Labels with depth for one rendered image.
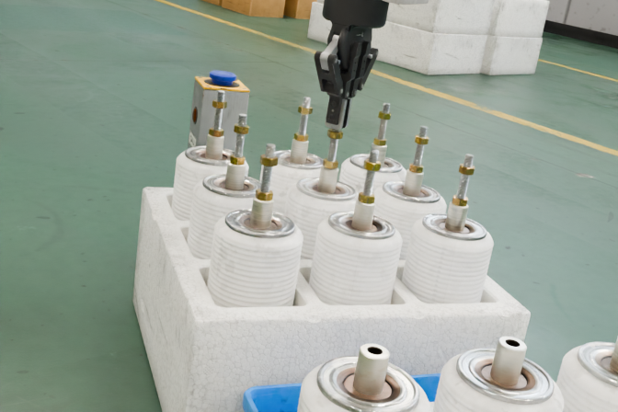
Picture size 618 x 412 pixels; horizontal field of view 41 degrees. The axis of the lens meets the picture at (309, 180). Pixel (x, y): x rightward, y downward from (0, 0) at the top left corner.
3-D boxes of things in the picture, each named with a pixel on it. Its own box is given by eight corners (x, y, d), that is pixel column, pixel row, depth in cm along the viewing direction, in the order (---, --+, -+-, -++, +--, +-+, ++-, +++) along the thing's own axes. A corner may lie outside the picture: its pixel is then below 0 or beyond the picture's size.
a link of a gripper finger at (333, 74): (316, 48, 93) (327, 81, 98) (309, 60, 92) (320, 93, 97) (337, 52, 92) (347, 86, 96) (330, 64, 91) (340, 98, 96)
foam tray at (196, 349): (177, 474, 86) (196, 320, 80) (131, 301, 121) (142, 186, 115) (498, 445, 99) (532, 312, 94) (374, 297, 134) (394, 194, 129)
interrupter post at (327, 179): (331, 189, 104) (336, 165, 103) (337, 196, 102) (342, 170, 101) (314, 188, 103) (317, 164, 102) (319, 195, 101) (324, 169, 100)
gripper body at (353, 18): (346, -18, 100) (334, 59, 103) (313, -18, 93) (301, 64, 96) (402, -6, 97) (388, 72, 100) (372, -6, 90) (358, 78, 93)
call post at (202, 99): (181, 282, 129) (202, 88, 119) (174, 264, 135) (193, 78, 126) (225, 282, 131) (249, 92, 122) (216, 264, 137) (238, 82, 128)
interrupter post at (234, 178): (246, 188, 100) (249, 162, 99) (240, 193, 97) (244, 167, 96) (226, 184, 100) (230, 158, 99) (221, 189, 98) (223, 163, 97)
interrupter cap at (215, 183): (271, 186, 102) (272, 181, 101) (256, 204, 94) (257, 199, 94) (213, 174, 103) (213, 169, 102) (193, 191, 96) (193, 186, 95)
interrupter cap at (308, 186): (343, 183, 107) (344, 178, 107) (364, 204, 100) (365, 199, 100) (288, 181, 105) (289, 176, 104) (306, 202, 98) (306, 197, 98)
